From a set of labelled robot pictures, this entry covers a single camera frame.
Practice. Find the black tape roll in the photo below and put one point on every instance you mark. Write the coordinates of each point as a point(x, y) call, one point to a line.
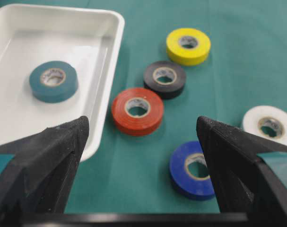
point(165, 78)

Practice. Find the red tape roll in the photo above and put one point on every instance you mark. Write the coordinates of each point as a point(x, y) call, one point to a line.
point(137, 111)

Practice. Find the blue tape roll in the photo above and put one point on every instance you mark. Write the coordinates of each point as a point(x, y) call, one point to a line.
point(189, 185)

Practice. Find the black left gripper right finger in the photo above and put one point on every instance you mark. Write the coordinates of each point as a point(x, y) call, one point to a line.
point(242, 181)

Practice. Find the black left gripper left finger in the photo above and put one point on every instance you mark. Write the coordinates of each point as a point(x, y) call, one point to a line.
point(39, 177)

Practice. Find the green tape roll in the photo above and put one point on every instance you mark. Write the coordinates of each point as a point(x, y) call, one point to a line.
point(53, 81)

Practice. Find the yellow tape roll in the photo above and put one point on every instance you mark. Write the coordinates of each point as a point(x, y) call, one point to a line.
point(188, 46)

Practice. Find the white plastic tray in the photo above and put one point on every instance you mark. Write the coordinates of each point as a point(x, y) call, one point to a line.
point(30, 35)

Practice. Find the white tape roll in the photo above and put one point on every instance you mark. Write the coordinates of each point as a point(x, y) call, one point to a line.
point(266, 121)

